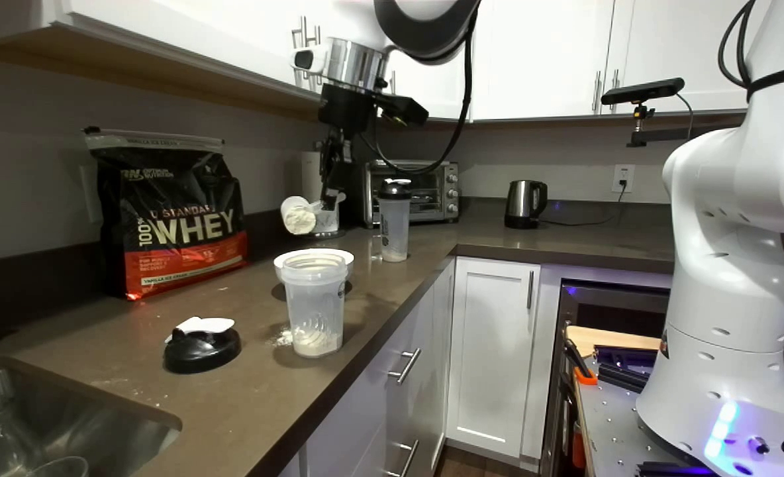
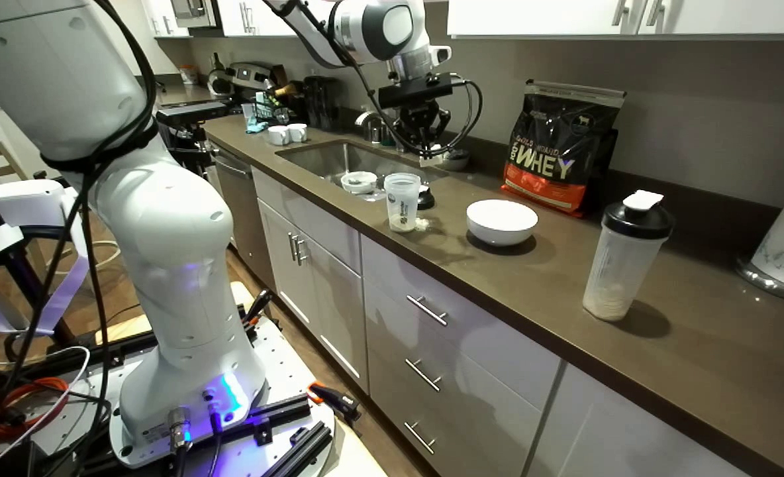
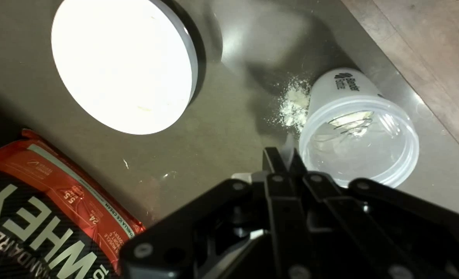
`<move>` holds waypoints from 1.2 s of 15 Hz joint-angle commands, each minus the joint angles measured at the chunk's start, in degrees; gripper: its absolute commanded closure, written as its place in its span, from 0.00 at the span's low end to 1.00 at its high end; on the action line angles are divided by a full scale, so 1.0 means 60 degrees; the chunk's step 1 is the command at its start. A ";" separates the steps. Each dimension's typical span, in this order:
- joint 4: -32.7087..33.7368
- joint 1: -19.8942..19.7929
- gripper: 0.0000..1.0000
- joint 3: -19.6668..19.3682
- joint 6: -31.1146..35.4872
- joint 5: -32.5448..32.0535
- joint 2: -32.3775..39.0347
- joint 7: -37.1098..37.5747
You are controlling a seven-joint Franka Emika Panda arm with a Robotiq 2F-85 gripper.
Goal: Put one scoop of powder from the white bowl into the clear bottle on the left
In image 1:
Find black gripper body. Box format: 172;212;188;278
320;122;374;183

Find clear plastic powder scoop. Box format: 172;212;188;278
279;193;351;242

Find shaker bottle with black lid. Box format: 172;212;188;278
376;175;414;266

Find clear open shaker bottle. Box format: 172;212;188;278
272;248;357;360

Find white paper towel roll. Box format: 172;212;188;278
300;147;325;201

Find silver toaster oven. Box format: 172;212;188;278
365;158;463;229

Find black whey protein bag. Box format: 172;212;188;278
83;128;255;306

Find steel electric kettle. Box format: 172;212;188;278
504;179;551;230

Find loose black shaker lid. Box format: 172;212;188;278
161;313;245;378

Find grey lower kitchen cabinets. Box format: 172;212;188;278
276;254;678;477

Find black undercounter appliance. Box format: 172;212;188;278
557;278;675;355

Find black orange clamp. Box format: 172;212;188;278
570;338;603;391

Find light wood board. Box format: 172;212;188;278
564;323;666;360

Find white upper kitchen cabinets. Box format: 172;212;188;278
0;0;766;128

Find perforated metal robot table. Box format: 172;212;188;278
573;374;784;477

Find stainless steel sink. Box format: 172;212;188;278
0;355;186;477

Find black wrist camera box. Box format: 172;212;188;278
319;82;433;128

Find steel drawer bar handle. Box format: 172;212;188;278
384;348;425;388
378;439;418;477

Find white wall outlet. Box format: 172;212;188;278
611;163;638;193

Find black camera on stand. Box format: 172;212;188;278
600;74;698;151

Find black aluminium rail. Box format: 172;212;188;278
590;342;662;393

